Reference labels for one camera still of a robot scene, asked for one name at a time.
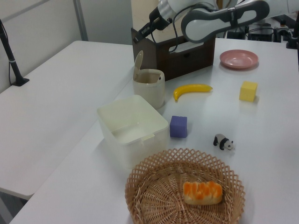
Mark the black electronics box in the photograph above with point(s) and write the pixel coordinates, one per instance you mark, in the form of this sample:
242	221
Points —
260	35

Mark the beige dustbin flip lid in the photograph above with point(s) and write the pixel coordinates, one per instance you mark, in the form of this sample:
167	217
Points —
138	63

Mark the yellow toy banana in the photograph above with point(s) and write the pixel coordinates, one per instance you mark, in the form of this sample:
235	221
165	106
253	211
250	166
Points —
191	89

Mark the white plastic storage box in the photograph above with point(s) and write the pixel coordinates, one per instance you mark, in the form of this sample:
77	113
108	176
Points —
130	116

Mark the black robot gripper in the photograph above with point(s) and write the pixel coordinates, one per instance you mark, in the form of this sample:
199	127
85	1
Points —
160	19

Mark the black keyboard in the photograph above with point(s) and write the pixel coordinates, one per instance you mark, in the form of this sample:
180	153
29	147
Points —
286	20

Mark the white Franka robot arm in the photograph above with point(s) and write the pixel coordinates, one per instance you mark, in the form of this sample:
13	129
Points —
210	25

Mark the cream round dustbin body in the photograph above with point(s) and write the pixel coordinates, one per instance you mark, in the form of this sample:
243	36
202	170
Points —
149	93

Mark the grey partition post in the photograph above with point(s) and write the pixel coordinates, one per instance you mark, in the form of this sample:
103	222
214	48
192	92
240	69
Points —
81	18

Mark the purple foam cube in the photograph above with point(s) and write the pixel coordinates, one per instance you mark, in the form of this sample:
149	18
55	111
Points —
178	127

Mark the black camera stand pole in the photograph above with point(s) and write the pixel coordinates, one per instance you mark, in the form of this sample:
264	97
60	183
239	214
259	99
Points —
12	63

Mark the pink plastic plate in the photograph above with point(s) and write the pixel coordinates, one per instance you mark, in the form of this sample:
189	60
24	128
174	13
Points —
238	59

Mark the woven wicker basket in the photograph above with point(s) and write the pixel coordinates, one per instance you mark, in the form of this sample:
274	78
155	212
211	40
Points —
158	198

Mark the dark brown drawer box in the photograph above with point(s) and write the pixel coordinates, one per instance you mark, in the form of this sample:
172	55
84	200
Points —
187	63

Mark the small panda figurine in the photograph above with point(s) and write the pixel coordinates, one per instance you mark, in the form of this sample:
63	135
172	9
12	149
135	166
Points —
223	142

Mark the black clamp stand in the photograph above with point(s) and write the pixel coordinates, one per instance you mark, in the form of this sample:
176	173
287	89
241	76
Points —
293	40

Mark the orange glazed toy bread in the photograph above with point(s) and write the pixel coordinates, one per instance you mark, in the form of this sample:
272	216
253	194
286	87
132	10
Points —
202	193

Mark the yellow foam cube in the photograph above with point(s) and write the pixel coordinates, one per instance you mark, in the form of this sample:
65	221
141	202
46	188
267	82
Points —
248	91

